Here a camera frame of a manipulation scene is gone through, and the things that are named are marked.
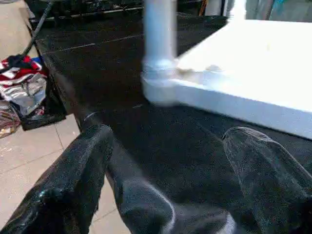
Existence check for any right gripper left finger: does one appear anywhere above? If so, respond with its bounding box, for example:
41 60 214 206
0 124 115 234

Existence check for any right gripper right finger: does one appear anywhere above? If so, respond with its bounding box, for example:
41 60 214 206
222 127 312 234

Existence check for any white plastic table top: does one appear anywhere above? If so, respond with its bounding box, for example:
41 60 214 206
141 19 312 140

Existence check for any pile of colourful clothes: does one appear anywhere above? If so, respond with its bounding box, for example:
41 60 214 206
0 55 48 117

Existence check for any black work mat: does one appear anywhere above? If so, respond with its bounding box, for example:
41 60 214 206
28 9 312 234

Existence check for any black floor cable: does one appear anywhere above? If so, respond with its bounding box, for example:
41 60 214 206
19 0 55 58

